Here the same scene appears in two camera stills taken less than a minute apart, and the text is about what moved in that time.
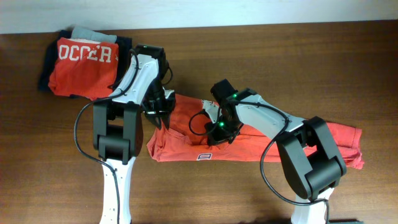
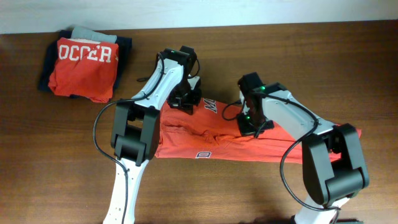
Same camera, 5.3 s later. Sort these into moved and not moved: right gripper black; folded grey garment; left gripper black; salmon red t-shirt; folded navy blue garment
Moved: left gripper black; right gripper black
Not moved: folded grey garment; salmon red t-shirt; folded navy blue garment
